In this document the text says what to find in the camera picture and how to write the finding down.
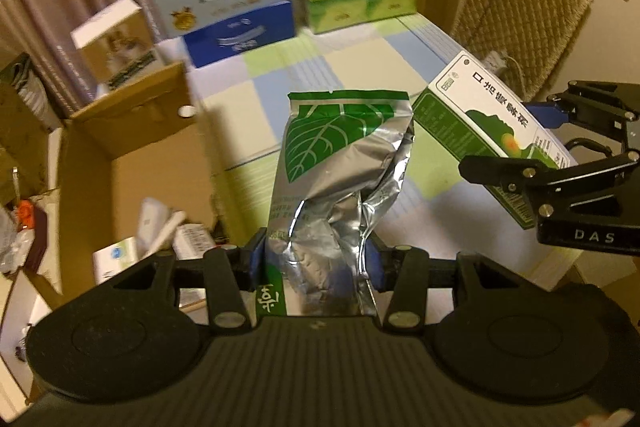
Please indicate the silver foil bag green leaf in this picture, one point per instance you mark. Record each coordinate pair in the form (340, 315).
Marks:
(325, 167)

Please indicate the chair with quilted cover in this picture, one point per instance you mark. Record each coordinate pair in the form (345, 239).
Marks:
(520, 17)

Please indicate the white plastic spoon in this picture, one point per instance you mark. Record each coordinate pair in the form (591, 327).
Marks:
(167, 232)

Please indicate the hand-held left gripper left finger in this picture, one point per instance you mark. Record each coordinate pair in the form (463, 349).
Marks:
(255, 252)

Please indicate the brown cardboard box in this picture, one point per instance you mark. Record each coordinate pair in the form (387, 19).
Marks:
(150, 132)

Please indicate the black curved tube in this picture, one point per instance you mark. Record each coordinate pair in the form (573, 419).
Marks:
(590, 143)

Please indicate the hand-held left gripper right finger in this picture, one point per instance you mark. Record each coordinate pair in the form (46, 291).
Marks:
(375, 267)

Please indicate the dark blue milk carton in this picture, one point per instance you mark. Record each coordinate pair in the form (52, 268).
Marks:
(240, 34)

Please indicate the white medicine box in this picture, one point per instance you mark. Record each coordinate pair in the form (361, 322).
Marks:
(117, 257)

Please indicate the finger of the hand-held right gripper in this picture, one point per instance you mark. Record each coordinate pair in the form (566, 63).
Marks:
(547, 114)
(590, 232)

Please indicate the long white ointment box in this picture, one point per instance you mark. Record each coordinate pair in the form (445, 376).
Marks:
(192, 237)

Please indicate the small tan product box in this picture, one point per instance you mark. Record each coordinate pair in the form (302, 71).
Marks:
(120, 47)

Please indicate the green and white carton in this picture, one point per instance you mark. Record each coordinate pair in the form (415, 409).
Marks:
(465, 107)

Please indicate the white power strip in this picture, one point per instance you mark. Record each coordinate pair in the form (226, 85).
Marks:
(495, 59)

